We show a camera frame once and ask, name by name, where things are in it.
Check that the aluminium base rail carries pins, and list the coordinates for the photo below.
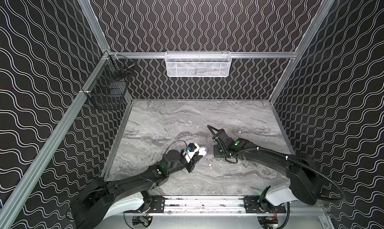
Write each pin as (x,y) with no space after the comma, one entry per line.
(138,204)

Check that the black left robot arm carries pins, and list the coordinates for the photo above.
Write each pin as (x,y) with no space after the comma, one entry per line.
(94,201)

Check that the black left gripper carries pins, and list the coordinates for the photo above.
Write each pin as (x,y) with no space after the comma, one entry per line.
(191,163)

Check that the white wire mesh basket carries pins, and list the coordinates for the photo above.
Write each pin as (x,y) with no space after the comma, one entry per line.
(198,63)

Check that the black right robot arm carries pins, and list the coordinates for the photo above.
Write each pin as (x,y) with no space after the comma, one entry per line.
(306,183)

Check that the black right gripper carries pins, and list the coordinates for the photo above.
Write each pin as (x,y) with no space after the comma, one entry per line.
(220,148)

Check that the purple earbud charging case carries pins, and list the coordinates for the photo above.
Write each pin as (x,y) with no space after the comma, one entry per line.
(202,151)

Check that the black wire basket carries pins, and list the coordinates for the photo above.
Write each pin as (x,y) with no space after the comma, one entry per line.
(108,92)

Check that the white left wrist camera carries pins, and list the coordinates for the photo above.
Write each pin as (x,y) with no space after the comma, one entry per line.
(190,151)

